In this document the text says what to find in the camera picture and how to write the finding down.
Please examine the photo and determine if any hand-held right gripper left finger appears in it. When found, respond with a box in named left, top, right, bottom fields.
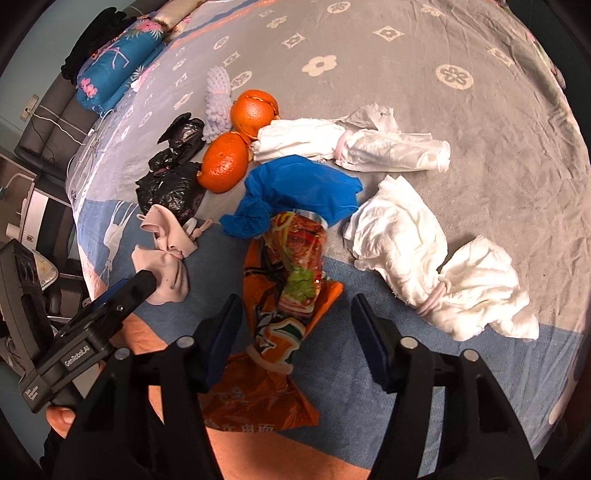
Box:
left=51, top=293, right=245, bottom=480

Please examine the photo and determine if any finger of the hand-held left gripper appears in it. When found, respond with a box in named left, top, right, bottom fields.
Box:
left=90, top=270, right=159, bottom=326

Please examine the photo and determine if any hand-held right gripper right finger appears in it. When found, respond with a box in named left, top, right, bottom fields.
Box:
left=351, top=293, right=541, bottom=480

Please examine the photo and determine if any pink cloth bundle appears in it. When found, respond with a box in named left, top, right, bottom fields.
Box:
left=131, top=204, right=214, bottom=306

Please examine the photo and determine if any orange printed snack packet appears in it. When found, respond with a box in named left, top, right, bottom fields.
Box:
left=198, top=210, right=345, bottom=432

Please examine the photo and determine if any black plastic bag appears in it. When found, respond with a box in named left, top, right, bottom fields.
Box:
left=135, top=112, right=207, bottom=221

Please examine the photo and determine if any large white tissue bundle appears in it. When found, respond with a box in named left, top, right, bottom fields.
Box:
left=342, top=174, right=540, bottom=341

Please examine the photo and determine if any blue plastic bag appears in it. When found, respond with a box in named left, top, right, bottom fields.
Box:
left=219, top=155, right=364, bottom=239

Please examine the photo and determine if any person's left hand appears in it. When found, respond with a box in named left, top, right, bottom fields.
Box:
left=45, top=405, right=83, bottom=440

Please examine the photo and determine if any dark bedside table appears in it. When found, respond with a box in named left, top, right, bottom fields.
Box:
left=0, top=154, right=81, bottom=278

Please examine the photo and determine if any oval orange peel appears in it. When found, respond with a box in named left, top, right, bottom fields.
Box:
left=198, top=132, right=252, bottom=193

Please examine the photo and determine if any grey padded headboard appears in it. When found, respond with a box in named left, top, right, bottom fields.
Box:
left=14, top=76, right=100, bottom=181

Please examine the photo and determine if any long white tissue bundle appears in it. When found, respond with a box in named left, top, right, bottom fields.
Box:
left=250, top=104, right=451, bottom=174

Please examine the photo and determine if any round orange peel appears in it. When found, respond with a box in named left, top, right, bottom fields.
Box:
left=230, top=89, right=281, bottom=139

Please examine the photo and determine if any blue floral pillow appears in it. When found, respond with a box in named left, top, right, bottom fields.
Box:
left=76, top=16, right=166, bottom=110

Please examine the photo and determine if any black cloth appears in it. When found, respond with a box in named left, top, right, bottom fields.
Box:
left=61, top=8, right=139, bottom=86

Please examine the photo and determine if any beige pillow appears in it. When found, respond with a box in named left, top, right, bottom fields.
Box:
left=152, top=0, right=204, bottom=28

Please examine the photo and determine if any grey printed bed blanket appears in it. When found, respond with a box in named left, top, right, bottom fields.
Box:
left=65, top=0, right=591, bottom=467

